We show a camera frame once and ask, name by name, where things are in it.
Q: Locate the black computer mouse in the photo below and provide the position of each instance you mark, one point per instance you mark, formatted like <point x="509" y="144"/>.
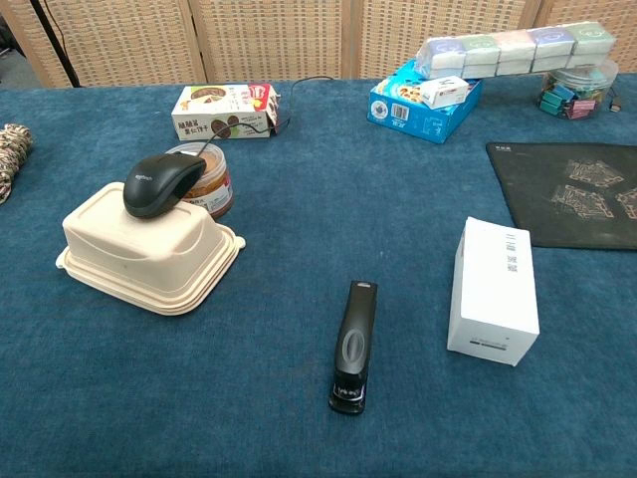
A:
<point x="159" y="184"/>

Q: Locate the black patterned mouse pad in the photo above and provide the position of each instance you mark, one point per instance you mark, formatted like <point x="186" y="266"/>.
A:
<point x="557" y="199"/>

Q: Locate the black remote-like device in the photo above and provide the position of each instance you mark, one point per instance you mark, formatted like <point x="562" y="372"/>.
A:
<point x="354" y="343"/>

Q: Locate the clear jar with brown contents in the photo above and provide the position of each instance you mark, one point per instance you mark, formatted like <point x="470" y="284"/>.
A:
<point x="215" y="189"/>

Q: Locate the blue cookie box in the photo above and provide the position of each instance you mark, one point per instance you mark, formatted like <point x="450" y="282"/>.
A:
<point x="428" y="122"/>

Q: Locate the white chocolate pie snack box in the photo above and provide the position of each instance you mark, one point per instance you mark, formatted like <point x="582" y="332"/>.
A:
<point x="219" y="107"/>

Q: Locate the beige takeout food container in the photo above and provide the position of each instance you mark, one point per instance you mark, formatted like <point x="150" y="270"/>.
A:
<point x="139" y="254"/>

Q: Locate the white rectangular carton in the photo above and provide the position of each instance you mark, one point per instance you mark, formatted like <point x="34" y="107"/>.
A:
<point x="492" y="294"/>

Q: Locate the small white card box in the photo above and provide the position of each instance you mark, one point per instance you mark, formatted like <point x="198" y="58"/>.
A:
<point x="445" y="92"/>

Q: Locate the wicker folding screen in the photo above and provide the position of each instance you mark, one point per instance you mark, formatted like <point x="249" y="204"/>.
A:
<point x="274" y="40"/>

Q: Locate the pastel tissue multipack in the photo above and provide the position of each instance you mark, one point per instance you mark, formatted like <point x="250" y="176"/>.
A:
<point x="517" y="52"/>

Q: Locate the clear jar of binder clips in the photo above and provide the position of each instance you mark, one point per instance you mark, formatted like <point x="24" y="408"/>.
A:
<point x="577" y="97"/>

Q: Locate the black USB plug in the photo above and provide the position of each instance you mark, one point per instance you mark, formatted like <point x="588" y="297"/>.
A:
<point x="617" y="104"/>

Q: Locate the black tripod stand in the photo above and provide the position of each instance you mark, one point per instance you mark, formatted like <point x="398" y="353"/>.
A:
<point x="56" y="42"/>

